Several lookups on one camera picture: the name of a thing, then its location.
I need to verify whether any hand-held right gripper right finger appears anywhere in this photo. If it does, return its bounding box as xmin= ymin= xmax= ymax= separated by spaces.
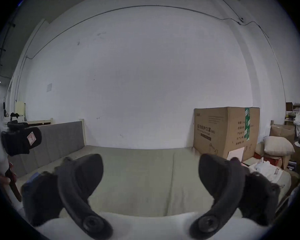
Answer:
xmin=190 ymin=154 xmax=282 ymax=238

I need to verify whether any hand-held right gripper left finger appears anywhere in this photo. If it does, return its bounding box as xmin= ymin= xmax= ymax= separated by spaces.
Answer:
xmin=21 ymin=154 xmax=113 ymax=240

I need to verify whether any person's left hand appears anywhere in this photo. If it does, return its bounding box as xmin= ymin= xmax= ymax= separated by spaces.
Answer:
xmin=0 ymin=161 xmax=22 ymax=202

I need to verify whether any grey padded headboard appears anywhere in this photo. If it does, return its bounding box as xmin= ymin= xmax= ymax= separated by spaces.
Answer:
xmin=8 ymin=119 xmax=87 ymax=177

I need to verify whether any white plastic bag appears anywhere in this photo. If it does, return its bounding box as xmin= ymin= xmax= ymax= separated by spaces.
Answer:
xmin=248 ymin=158 xmax=283 ymax=183

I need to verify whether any large brown carton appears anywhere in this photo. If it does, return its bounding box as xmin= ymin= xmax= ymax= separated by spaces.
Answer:
xmin=193 ymin=106 xmax=261 ymax=162

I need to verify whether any beige pillow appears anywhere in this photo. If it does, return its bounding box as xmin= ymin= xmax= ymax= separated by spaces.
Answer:
xmin=263 ymin=136 xmax=296 ymax=157

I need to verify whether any small brown carton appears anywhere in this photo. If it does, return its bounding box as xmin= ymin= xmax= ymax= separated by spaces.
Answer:
xmin=269 ymin=124 xmax=296 ymax=145

